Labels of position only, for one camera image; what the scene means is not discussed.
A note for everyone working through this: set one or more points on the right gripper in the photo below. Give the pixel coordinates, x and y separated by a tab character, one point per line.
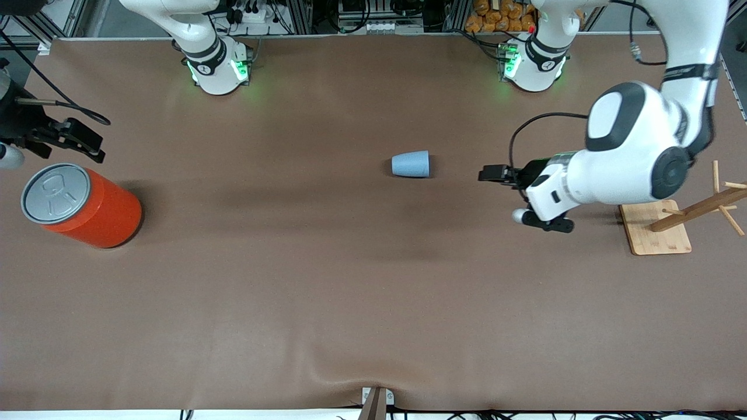
17	123

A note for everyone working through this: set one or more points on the bag of orange snacks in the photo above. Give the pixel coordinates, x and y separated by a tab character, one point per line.
496	17

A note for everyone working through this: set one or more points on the red can with grey lid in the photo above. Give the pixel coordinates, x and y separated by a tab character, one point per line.
111	216

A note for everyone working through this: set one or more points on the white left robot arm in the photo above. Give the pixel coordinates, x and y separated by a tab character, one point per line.
630	157

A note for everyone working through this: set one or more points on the brown table mat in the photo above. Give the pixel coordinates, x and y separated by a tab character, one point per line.
373	291

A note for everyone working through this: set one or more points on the white table corner bracket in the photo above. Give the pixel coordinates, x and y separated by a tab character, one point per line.
44	48

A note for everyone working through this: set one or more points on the light blue plastic cup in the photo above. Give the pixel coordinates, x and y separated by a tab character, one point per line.
411	164

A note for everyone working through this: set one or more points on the grey metal edge bracket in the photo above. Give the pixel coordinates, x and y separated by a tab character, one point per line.
376	405

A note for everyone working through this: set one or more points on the bamboo cup rack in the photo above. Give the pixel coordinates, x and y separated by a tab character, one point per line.
648	233

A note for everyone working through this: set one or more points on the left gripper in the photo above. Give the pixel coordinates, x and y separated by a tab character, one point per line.
530	172

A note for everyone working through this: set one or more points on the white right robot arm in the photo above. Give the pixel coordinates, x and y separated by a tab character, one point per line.
216	70

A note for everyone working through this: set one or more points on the white power strip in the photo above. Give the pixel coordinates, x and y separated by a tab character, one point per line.
257	16

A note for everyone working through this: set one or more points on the white terminal strip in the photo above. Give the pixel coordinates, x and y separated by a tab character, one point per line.
391	27

